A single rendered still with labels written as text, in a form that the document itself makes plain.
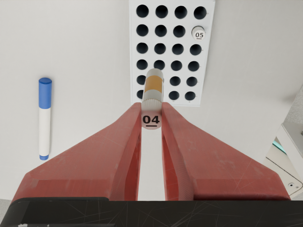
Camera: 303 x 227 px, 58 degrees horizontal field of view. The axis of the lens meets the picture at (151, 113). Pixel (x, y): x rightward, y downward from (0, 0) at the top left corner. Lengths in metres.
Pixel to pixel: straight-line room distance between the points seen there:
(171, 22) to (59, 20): 0.13
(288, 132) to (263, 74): 0.09
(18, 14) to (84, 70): 0.10
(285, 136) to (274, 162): 0.87
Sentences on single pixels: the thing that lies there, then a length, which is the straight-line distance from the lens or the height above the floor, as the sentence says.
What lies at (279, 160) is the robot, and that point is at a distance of 1.20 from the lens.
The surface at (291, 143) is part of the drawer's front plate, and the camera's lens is 0.32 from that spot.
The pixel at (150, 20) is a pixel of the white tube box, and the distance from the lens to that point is 0.29.
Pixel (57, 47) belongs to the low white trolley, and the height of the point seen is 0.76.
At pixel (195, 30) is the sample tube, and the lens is 0.29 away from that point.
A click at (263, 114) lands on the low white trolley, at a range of 0.41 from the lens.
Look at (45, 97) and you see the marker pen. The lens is 0.38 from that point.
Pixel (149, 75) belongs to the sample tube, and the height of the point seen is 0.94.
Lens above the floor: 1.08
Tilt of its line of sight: 56 degrees down
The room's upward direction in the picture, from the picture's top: 178 degrees counter-clockwise
